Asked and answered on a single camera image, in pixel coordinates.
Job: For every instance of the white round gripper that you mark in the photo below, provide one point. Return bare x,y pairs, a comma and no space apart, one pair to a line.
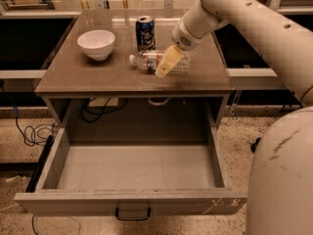
183,36

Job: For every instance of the clear plastic water bottle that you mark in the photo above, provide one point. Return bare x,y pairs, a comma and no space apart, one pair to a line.
148,60

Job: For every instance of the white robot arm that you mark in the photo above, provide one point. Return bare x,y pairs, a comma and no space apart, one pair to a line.
280,189

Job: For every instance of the open grey top drawer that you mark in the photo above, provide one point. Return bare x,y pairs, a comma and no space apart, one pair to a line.
178,172

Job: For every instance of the blue soda can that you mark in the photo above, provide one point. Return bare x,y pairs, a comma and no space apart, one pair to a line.
145,33

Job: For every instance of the white ceramic bowl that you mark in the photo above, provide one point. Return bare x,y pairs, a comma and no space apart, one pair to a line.
96,44

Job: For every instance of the black office chair base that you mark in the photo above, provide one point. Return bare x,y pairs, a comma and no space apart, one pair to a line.
253,146

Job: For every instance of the black drawer handle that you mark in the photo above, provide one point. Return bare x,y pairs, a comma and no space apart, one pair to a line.
128,215

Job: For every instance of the black drawer slide rail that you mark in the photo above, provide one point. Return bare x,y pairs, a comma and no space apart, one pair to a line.
40,165

